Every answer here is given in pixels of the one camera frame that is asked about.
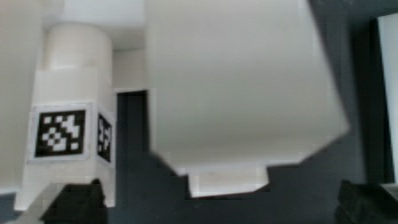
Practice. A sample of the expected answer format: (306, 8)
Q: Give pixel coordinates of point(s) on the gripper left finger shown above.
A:
(70, 204)

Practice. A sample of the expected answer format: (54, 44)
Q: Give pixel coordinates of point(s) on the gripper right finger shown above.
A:
(366, 205)

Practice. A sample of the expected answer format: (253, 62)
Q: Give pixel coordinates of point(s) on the white chair seat part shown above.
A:
(82, 75)

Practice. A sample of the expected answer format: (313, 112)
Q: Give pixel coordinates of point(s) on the white chair back part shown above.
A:
(246, 111)

